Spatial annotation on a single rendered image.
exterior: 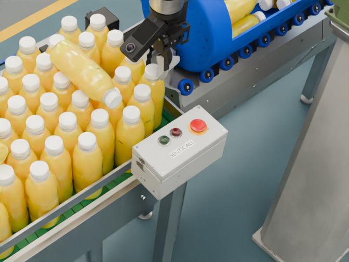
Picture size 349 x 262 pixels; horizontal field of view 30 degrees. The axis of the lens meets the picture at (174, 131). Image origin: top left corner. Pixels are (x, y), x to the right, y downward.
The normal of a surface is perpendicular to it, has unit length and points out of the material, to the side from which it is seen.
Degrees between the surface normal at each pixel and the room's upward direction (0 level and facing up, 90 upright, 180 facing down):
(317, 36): 70
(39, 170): 0
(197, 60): 90
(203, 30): 90
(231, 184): 0
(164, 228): 90
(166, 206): 90
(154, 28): 32
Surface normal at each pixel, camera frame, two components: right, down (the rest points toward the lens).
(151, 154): 0.09, -0.61
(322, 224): -0.71, 0.52
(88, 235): 0.66, 0.63
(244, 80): 0.65, 0.39
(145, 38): -0.29, -0.23
